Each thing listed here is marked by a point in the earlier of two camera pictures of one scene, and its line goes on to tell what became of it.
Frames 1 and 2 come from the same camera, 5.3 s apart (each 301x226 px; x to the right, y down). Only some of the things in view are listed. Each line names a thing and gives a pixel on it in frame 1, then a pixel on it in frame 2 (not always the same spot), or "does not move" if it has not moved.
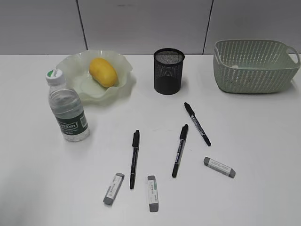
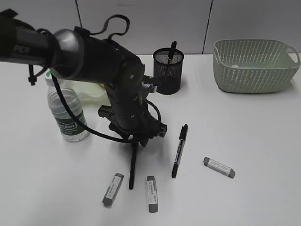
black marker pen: x=201 y=131 -> x=172 y=49
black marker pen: x=183 y=137 does not move
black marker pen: x=136 y=139 does not move
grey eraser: x=111 y=193 does not move
